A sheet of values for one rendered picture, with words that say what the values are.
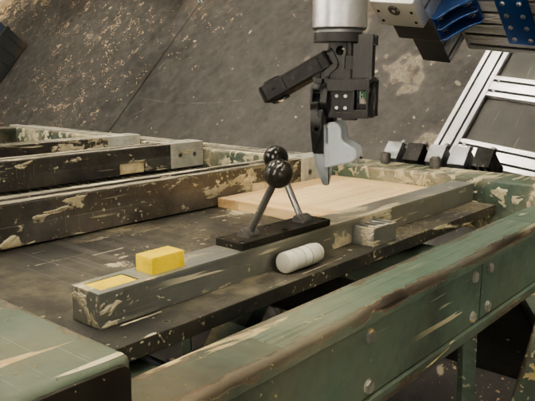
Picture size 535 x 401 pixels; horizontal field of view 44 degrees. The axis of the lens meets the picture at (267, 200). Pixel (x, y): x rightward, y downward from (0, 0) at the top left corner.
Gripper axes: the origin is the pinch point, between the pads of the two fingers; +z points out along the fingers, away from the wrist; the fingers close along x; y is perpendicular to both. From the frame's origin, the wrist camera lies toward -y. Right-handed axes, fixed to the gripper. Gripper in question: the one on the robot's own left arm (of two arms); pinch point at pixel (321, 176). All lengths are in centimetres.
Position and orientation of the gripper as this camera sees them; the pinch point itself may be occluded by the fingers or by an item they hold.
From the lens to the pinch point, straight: 94.8
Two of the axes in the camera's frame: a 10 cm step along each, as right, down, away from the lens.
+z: -0.1, 9.8, 1.9
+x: 3.5, -1.8, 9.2
